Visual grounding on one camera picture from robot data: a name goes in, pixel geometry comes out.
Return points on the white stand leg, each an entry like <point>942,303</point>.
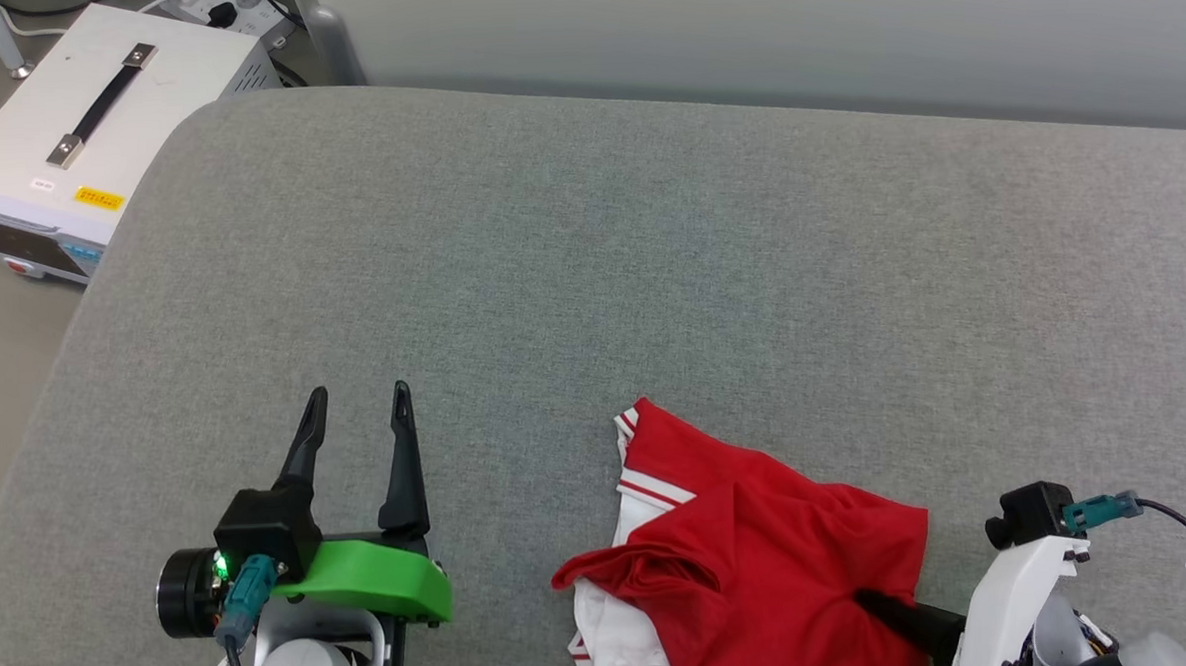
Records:
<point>2,38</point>

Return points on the white power strip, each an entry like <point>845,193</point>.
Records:
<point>264,22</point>

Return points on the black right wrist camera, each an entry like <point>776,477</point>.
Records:
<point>1031,514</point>

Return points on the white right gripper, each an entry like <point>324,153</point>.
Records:
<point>1015,595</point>

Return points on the white partition panel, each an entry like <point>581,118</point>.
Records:
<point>740,26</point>

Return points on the grey partition foot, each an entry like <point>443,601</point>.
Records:
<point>335,44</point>

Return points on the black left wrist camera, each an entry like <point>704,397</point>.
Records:
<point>261,528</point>

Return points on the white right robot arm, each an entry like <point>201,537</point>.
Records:
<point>1158,654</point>

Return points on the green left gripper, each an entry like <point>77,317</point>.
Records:
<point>373,578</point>

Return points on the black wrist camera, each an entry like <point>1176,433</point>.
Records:
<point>1031,514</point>
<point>261,528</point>

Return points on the red and white jersey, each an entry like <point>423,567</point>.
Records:
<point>763,566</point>

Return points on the white power supply box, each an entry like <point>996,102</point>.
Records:
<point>173,101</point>

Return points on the yellow warning label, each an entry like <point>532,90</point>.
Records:
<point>99,198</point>

